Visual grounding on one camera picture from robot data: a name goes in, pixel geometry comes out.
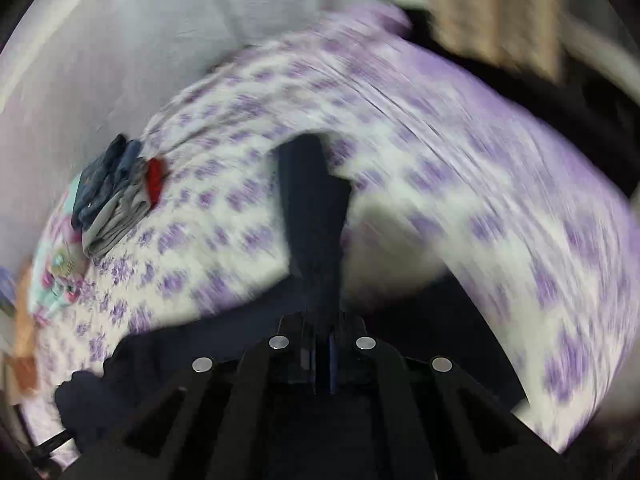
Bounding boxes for dark navy pants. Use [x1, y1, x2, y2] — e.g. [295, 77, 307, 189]
[54, 134, 526, 452]

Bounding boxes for purple floral bed sheet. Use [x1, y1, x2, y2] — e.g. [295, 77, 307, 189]
[23, 4, 639, 451]

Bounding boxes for folded grey garment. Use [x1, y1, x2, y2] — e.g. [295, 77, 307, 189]
[81, 168, 151, 260]

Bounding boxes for floral turquoise folded blanket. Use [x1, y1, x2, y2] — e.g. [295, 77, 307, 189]
[27, 174, 89, 325]

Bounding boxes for red folded garment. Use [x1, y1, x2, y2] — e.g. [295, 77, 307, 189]
[145, 157, 165, 208]

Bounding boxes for folded blue jeans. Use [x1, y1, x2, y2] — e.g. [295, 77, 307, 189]
[72, 133, 142, 231]

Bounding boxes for beige woven box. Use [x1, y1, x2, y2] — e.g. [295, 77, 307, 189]
[427, 0, 563, 82]

